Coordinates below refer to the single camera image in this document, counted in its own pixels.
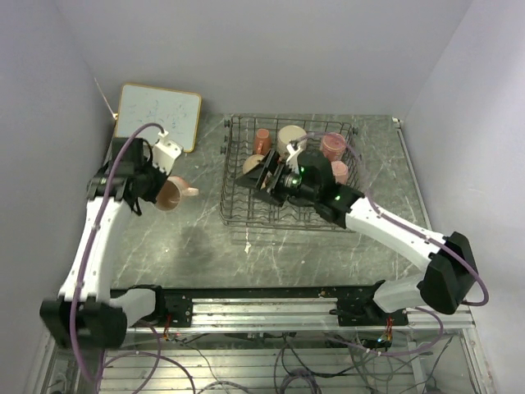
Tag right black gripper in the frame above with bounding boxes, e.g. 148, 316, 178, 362
235, 149, 318, 208

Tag pale pink mug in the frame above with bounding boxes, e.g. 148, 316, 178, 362
155, 176, 199, 211

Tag tan round stoneware mug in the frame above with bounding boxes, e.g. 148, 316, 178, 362
242, 154, 265, 174

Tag small salmon dotted mug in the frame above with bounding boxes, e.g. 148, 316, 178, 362
253, 128, 272, 155

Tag large cream floral mug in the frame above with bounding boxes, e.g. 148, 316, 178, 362
276, 125, 306, 157

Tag pink hexagonal mug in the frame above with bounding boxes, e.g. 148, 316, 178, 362
331, 160, 349, 185

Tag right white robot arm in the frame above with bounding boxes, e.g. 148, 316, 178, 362
235, 146, 479, 325

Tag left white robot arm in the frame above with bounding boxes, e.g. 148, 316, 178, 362
39, 134, 182, 349

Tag pink patterned mug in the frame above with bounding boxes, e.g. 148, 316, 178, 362
320, 132, 346, 162

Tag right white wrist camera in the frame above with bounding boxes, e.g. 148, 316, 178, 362
285, 140, 304, 174

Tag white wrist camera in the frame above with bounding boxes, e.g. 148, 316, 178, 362
285, 140, 304, 174
152, 131, 184, 175

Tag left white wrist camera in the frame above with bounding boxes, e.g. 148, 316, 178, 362
152, 131, 184, 175

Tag dark wire dish rack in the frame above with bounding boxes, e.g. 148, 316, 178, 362
220, 115, 358, 232

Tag white whiteboard with wooden frame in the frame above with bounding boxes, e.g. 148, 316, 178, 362
114, 84, 202, 153

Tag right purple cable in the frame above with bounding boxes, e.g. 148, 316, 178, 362
293, 131, 490, 358

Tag purple cable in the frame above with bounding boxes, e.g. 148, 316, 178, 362
68, 122, 169, 381
293, 131, 490, 358

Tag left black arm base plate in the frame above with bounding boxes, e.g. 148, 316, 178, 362
159, 289, 194, 328

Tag aluminium frame rail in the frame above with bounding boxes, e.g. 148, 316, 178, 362
43, 295, 477, 333

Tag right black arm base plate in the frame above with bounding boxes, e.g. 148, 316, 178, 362
322, 281, 409, 327

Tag tangled cables under table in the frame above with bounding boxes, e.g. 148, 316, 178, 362
139, 328, 436, 394

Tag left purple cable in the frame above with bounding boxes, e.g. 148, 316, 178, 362
68, 122, 169, 381

